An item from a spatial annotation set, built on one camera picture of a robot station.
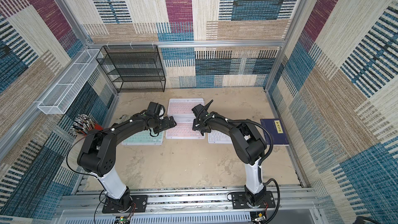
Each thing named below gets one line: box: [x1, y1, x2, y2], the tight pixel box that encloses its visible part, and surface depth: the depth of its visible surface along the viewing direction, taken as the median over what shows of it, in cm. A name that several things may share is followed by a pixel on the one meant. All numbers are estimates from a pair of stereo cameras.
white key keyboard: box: [207, 129, 233, 144], surface depth 96 cm
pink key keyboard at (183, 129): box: [165, 110, 206, 140], surface depth 99 cm
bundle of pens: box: [69, 113, 96, 138], surface depth 84 cm
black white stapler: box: [116, 115, 131, 124], surface depth 103 cm
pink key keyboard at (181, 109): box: [166, 98, 205, 124], surface depth 110 cm
